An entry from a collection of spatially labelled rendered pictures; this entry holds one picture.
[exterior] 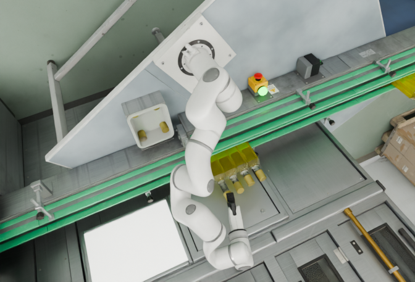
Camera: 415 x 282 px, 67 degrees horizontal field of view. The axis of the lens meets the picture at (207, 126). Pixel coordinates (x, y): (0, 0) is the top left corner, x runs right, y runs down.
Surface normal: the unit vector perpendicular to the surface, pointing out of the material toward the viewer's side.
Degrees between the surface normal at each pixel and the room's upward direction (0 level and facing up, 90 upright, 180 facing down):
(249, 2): 0
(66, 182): 90
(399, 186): 90
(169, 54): 5
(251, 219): 90
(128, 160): 90
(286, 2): 0
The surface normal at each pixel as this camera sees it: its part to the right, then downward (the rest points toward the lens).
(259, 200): -0.09, -0.63
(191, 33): 0.40, 0.62
